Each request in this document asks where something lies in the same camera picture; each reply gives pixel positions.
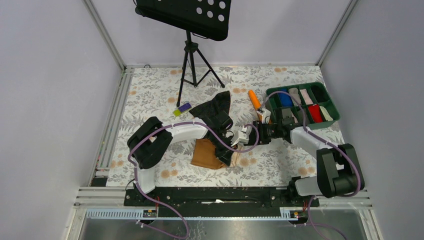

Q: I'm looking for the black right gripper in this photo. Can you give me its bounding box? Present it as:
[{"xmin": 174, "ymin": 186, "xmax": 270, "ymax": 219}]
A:
[{"xmin": 243, "ymin": 120, "xmax": 282, "ymax": 146}]

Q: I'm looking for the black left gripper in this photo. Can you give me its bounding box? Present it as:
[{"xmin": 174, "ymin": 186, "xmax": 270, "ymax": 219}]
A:
[{"xmin": 208, "ymin": 131, "xmax": 238, "ymax": 166}]

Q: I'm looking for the brown boxer underwear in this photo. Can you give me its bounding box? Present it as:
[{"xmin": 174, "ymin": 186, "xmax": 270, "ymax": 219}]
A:
[{"xmin": 190, "ymin": 139, "xmax": 227, "ymax": 170}]

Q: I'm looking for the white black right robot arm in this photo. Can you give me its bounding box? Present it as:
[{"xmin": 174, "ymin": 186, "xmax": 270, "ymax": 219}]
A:
[{"xmin": 249, "ymin": 108, "xmax": 365, "ymax": 206}]

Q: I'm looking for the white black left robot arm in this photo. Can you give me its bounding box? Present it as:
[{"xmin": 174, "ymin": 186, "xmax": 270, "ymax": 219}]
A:
[{"xmin": 127, "ymin": 111, "xmax": 237, "ymax": 206}]

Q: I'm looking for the blue rolled underwear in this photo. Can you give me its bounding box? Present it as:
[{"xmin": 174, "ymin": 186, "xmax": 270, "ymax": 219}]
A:
[{"xmin": 277, "ymin": 93, "xmax": 294, "ymax": 107}]

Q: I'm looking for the light grey rolled underwear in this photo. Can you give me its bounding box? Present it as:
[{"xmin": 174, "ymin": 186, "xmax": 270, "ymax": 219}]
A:
[{"xmin": 288, "ymin": 87, "xmax": 302, "ymax": 106}]

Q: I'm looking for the black striped underwear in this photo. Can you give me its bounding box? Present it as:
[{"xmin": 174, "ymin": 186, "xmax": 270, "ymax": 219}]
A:
[{"xmin": 189, "ymin": 91, "xmax": 234, "ymax": 130}]

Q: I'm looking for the pink rolled underwear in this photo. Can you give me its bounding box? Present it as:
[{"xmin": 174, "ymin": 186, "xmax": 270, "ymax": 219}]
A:
[{"xmin": 300, "ymin": 89, "xmax": 314, "ymax": 105}]

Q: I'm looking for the red rolled underwear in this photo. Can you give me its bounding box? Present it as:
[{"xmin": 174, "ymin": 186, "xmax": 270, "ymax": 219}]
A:
[{"xmin": 308, "ymin": 104, "xmax": 323, "ymax": 123}]

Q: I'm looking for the cream rolled underwear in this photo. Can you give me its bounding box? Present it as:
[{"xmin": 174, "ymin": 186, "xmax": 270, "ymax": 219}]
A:
[{"xmin": 319, "ymin": 105, "xmax": 334, "ymax": 122}]

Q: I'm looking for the orange rolled cloth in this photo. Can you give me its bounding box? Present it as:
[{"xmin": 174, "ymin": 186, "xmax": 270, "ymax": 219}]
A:
[{"xmin": 248, "ymin": 90, "xmax": 263, "ymax": 112}]

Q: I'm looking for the floral patterned table mat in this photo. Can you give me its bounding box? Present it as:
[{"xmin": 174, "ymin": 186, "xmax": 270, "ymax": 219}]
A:
[{"xmin": 106, "ymin": 66, "xmax": 323, "ymax": 187}]

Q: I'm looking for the green divided organizer tray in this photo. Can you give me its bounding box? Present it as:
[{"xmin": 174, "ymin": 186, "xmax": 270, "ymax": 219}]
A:
[{"xmin": 265, "ymin": 82, "xmax": 340, "ymax": 130}]

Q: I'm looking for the purple yellow small block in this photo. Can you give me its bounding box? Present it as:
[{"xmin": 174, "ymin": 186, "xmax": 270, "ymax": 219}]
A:
[{"xmin": 173, "ymin": 102, "xmax": 192, "ymax": 117}]

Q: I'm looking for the black music stand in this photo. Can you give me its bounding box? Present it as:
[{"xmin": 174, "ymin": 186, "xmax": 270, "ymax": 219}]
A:
[{"xmin": 133, "ymin": 0, "xmax": 232, "ymax": 107}]

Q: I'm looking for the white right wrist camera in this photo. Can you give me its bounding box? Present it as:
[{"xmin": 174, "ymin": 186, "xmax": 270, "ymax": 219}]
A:
[{"xmin": 256, "ymin": 107, "xmax": 271, "ymax": 124}]

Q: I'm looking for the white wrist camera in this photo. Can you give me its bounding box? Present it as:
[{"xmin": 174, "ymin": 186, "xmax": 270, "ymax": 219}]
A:
[
  {"xmin": 256, "ymin": 107, "xmax": 271, "ymax": 124},
  {"xmin": 231, "ymin": 126, "xmax": 252, "ymax": 147}
]

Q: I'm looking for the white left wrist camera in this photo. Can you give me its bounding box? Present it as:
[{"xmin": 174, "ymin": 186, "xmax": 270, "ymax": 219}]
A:
[{"xmin": 231, "ymin": 126, "xmax": 252, "ymax": 147}]

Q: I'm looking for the black mounting base rail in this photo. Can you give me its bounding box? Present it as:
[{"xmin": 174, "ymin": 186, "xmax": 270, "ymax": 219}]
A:
[{"xmin": 123, "ymin": 187, "xmax": 320, "ymax": 218}]

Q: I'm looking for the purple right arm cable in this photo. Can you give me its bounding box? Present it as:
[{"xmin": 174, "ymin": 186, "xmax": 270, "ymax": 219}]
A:
[{"xmin": 259, "ymin": 90, "xmax": 362, "ymax": 240}]

